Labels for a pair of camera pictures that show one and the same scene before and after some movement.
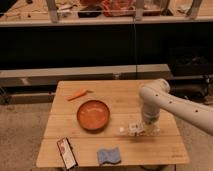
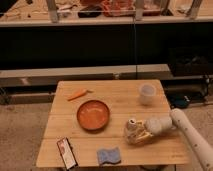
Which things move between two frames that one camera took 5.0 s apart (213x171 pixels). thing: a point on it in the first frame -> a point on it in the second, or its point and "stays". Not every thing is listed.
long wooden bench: (49, 78) stays
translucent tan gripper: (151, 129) -> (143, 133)
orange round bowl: (93, 116) stays
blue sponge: (105, 156) stays
